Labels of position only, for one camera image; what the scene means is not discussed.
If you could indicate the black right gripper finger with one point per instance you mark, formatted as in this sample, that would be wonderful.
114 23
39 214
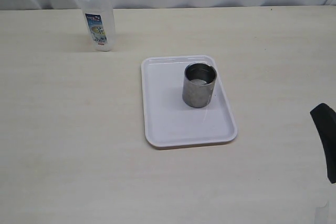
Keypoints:
324 119

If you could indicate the clear plastic pitcher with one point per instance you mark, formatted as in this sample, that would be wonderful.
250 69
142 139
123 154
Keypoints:
99 19

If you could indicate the white plastic tray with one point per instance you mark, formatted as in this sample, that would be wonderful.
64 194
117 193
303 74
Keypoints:
168 121

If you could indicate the stainless steel cup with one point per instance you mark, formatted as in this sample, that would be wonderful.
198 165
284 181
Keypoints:
198 85

